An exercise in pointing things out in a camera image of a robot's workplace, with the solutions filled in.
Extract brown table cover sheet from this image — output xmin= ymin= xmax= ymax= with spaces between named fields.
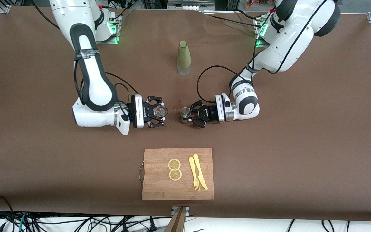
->
xmin=0 ymin=6 xmax=371 ymax=223

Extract yellow plastic knife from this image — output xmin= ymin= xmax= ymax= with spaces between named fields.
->
xmin=193 ymin=154 xmax=208 ymax=190

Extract metal bracket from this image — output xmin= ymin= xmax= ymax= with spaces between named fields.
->
xmin=172 ymin=206 xmax=190 ymax=217

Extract wooden beam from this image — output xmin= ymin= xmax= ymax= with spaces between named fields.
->
xmin=165 ymin=206 xmax=187 ymax=232

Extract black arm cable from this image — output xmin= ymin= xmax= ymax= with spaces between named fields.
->
xmin=196 ymin=0 xmax=329 ymax=104
xmin=73 ymin=60 xmax=141 ymax=107

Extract small clear glass shaker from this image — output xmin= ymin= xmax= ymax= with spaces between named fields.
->
xmin=153 ymin=105 xmax=169 ymax=119

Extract orange patterned object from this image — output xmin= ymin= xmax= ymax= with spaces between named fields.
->
xmin=245 ymin=0 xmax=274 ymax=9

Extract teal cable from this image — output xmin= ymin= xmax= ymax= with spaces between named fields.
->
xmin=17 ymin=212 xmax=28 ymax=232

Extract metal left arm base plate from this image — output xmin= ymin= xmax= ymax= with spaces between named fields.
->
xmin=254 ymin=18 xmax=271 ymax=49

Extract steel jigger measuring cup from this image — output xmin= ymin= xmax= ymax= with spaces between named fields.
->
xmin=180 ymin=107 xmax=192 ymax=124

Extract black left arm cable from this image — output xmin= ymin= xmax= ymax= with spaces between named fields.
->
xmin=196 ymin=0 xmax=329 ymax=104

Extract wooden cutting board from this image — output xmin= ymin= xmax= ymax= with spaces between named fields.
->
xmin=139 ymin=148 xmax=214 ymax=201

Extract grey device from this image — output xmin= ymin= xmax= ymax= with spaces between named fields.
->
xmin=167 ymin=0 xmax=215 ymax=11

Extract black plug cable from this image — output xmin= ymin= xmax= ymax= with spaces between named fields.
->
xmin=147 ymin=216 xmax=159 ymax=232

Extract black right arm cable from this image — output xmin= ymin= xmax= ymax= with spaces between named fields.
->
xmin=73 ymin=60 xmax=141 ymax=107

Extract yellow plastic fork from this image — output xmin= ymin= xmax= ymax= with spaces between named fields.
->
xmin=189 ymin=157 xmax=201 ymax=192

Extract green sleeved glass bottle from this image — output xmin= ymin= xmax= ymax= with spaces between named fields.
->
xmin=177 ymin=41 xmax=191 ymax=76

